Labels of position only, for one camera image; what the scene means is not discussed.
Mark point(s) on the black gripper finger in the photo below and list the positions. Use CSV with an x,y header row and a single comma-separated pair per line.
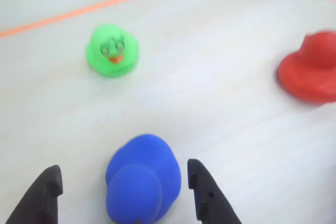
x,y
39,197
210,197

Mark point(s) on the blue rubber duck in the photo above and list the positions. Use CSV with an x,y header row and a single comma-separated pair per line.
x,y
143,182

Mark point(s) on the red rubber duck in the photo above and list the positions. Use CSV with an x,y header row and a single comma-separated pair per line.
x,y
309,74

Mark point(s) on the green rubber duck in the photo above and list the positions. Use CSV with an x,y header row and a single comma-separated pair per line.
x,y
113,51

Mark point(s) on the orange tape strip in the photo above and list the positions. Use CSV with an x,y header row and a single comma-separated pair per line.
x,y
105,3

